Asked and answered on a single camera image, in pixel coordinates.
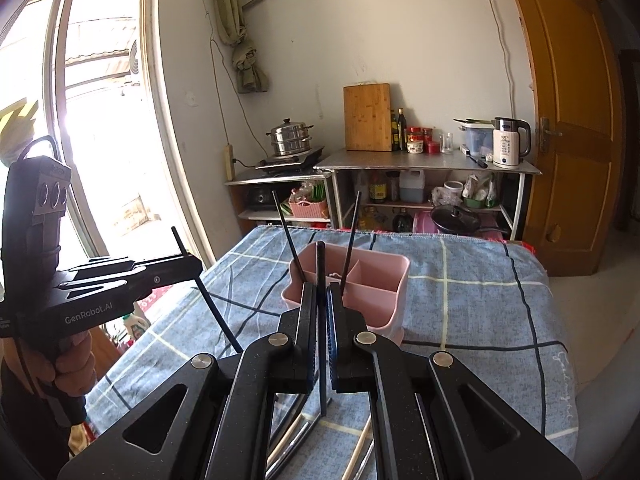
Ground clear plastic storage container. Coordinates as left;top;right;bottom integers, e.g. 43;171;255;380
453;118;497;157

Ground person's left hand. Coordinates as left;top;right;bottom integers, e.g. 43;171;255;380
50;332;98;396

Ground black induction cooker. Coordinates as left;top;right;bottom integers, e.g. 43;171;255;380
255;146;326;174

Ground black kitchen appliance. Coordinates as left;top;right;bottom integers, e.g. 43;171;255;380
245;186;274;212

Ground stainless steel steamer pot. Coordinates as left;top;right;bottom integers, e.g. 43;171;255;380
265;118;316;157

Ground silver metal chopstick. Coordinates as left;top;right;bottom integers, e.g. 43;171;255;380
350;435;375;480
265;394;312;480

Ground wooden door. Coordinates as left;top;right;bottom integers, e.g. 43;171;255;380
499;0;627;277

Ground black frying pan with lid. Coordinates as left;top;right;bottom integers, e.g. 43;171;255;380
430;203;509;237

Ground pink woven basket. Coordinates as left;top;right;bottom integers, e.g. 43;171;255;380
288;197;330;220

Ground white electric kettle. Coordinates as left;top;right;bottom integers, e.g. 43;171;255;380
492;116;532;170

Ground metal door handle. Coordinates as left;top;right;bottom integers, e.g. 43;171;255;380
537;117;564;152

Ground white detergent bottle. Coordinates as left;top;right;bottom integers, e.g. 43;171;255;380
122;312;151;342

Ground white plastic jerrycan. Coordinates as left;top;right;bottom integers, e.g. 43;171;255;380
399;168;426;205

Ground red printed poster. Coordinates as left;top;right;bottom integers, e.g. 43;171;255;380
134;286;174;315

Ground white window frame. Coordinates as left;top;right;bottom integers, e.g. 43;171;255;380
0;0;236;273

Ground blue plaid bed sheet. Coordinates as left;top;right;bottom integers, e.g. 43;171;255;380
85;224;581;480

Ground light wooden chopstick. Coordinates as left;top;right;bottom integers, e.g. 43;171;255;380
340;417;373;480

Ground black chopstick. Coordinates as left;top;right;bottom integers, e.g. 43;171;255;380
171;226;244;355
315;241;328;418
271;190;306;288
340;190;363;295

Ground pink plastic utensil holder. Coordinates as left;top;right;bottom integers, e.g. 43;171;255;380
281;252;411;346

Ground black wall cable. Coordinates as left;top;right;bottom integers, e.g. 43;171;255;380
199;0;261;161

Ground person's left forearm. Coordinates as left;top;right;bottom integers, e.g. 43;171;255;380
0;339;57;441

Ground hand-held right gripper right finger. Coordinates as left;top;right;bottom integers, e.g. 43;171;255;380
326;282;583;480

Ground metal storage shelf unit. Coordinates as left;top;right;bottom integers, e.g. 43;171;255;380
313;147;543;242

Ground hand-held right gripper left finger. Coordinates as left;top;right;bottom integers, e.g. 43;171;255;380
57;280;322;480

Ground pink plastic storage box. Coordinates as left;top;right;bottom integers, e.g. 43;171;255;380
412;210;507;237

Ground tied beige curtain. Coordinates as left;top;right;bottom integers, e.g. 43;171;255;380
212;0;271;94

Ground bamboo cutting board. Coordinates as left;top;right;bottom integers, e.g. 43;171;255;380
343;83;393;152

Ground soy sauce bottle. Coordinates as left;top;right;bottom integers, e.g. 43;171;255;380
369;170;389;205

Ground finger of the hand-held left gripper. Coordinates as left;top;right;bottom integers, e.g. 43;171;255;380
65;258;136;276
57;254;203;295

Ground small metal shelf stand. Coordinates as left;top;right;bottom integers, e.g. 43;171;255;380
224;166;337;233

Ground yellow cooking oil bottle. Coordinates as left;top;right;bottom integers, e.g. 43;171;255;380
360;205;396;234

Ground green bowl with bags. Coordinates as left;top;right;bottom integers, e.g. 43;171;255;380
462;172;501;210

